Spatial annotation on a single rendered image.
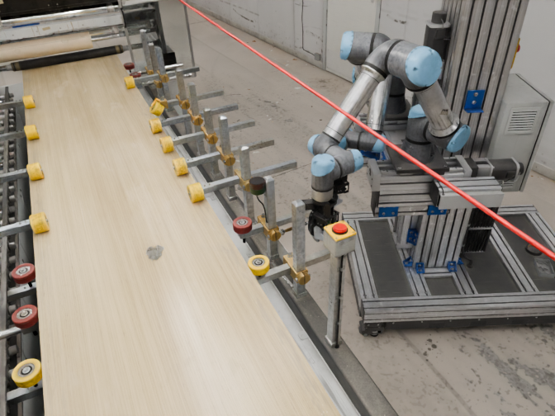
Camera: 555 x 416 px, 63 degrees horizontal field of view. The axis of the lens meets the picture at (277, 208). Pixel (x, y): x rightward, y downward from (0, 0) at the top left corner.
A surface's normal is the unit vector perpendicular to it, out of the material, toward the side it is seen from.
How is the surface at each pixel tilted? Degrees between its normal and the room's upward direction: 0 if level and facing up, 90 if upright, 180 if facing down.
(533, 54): 90
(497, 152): 90
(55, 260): 0
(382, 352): 0
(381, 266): 0
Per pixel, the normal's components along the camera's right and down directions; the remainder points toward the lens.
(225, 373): -0.04, -0.80
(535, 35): -0.86, 0.33
